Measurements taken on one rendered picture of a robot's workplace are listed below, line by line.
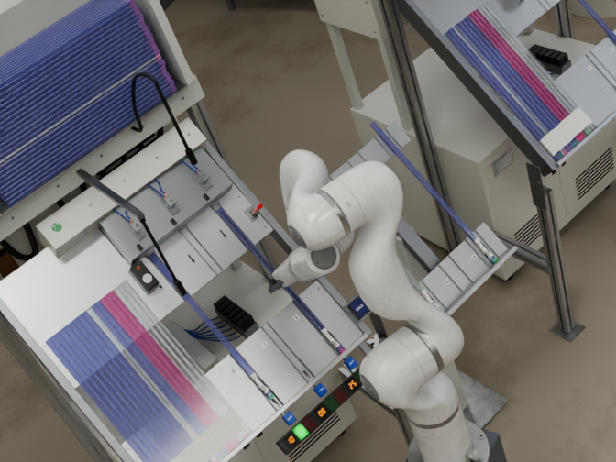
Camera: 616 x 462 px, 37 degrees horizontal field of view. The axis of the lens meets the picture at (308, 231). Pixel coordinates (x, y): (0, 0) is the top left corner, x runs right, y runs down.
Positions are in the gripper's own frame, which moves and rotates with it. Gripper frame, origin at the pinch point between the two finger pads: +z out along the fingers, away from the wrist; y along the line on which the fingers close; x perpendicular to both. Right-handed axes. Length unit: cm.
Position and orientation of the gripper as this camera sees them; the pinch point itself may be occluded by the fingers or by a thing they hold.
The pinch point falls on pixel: (285, 272)
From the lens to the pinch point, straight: 239.4
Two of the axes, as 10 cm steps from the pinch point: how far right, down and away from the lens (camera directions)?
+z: -3.0, 1.6, 9.4
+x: 6.7, 7.3, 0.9
